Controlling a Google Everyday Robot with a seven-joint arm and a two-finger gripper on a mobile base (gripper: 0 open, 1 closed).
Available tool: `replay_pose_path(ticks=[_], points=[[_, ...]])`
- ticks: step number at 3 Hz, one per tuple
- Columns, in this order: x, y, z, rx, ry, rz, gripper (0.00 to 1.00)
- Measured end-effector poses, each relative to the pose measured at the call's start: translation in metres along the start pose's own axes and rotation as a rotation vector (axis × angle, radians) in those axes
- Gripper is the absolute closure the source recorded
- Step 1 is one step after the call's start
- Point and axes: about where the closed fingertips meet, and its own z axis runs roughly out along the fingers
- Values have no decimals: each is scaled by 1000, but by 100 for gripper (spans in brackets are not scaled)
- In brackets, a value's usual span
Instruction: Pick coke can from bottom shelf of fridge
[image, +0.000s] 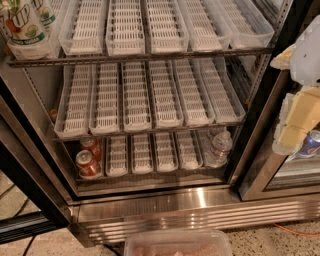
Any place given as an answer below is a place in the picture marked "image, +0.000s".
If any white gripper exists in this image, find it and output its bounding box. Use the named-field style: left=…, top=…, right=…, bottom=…
left=270, top=15, right=320, bottom=155

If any red coke can front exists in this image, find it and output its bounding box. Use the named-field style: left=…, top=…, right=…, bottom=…
left=76, top=150, right=102, bottom=179

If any red coke can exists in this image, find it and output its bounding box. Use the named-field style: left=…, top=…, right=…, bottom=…
left=76, top=150, right=102, bottom=179
left=80, top=137, right=102, bottom=161

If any blue pepsi can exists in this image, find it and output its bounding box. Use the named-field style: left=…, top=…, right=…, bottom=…
left=297, top=130, right=320, bottom=158

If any red coke can rear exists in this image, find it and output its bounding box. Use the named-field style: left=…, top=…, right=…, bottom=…
left=80, top=137, right=102, bottom=161

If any fridge grille base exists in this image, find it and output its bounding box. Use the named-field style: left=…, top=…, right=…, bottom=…
left=68, top=187, right=320, bottom=247

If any open fridge door left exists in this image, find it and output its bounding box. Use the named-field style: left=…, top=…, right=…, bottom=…
left=0, top=81, right=71, bottom=244

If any clear water bottle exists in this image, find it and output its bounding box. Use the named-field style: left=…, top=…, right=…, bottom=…
left=205, top=129, right=233, bottom=168

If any white 7up bottle rear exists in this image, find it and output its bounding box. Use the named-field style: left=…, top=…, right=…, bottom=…
left=31, top=0, right=56, bottom=34

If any white 7up bottle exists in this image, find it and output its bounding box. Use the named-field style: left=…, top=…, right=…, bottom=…
left=0, top=0, right=50, bottom=60
left=31, top=0, right=56, bottom=34

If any white 7up bottle front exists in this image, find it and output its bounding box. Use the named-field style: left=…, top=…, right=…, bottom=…
left=0, top=0, right=50, bottom=60

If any top wire shelf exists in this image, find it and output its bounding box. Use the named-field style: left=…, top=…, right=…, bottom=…
left=7, top=47, right=273, bottom=68

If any wire shelf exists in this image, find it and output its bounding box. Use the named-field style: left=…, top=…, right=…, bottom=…
left=7, top=47, right=273, bottom=68
left=54, top=122, right=243, bottom=141

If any fridge door frame right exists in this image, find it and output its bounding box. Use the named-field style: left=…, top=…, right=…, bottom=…
left=229, top=0, right=320, bottom=201

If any orange cable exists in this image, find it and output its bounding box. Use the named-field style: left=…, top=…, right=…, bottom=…
left=273, top=223, right=320, bottom=238

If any middle wire shelf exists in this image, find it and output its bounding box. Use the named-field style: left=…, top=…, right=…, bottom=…
left=54, top=122, right=243, bottom=141

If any black cable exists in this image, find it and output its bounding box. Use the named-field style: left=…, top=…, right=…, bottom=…
left=21, top=234, right=38, bottom=256

